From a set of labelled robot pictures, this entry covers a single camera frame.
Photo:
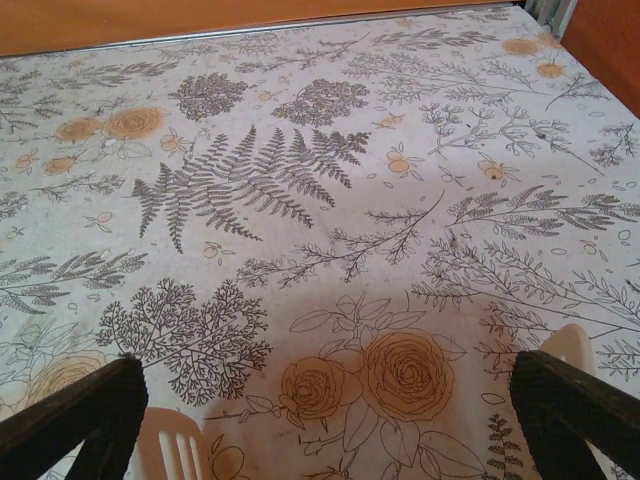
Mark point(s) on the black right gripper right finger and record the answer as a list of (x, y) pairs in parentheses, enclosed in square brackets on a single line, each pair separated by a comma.
[(575, 425)]

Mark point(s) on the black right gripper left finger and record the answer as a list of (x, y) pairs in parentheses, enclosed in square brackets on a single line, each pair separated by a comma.
[(75, 415)]

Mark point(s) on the tongs with white tips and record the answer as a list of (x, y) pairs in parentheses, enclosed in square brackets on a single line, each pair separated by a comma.
[(172, 420)]

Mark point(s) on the aluminium table edge strip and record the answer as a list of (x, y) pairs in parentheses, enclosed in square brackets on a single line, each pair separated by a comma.
[(200, 35)]

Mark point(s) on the aluminium frame post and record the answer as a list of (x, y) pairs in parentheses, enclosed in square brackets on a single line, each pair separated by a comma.
[(547, 12)]

